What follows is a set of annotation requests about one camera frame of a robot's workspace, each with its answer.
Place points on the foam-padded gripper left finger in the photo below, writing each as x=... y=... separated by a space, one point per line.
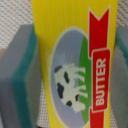
x=20 y=80

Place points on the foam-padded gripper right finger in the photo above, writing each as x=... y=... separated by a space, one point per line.
x=119 y=82

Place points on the yellow butter box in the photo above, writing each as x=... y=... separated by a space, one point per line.
x=76 y=42

